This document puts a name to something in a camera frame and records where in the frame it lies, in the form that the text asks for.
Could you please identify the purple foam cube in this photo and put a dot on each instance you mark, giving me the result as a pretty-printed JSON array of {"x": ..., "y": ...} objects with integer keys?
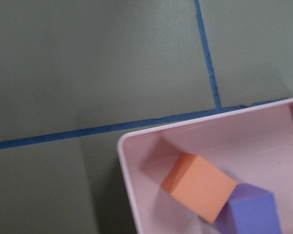
[{"x": 249, "y": 210}]

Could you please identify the orange foam cube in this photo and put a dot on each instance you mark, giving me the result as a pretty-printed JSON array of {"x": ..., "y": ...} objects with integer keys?
[{"x": 199, "y": 185}]

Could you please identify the pink plastic bin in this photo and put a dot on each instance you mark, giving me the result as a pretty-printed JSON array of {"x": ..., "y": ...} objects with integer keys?
[{"x": 252, "y": 145}]

